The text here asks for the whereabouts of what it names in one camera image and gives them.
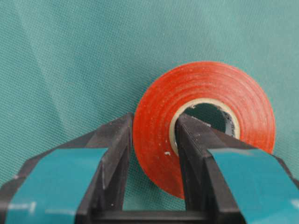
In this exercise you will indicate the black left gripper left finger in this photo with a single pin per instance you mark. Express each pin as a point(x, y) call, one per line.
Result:
point(70, 183)

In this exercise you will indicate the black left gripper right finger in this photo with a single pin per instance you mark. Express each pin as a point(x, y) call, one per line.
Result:
point(231, 181)

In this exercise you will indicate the red tape roll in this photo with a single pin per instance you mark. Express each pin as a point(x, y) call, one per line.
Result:
point(220, 84)

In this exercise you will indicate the green table cloth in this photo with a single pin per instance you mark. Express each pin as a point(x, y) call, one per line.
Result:
point(68, 66)

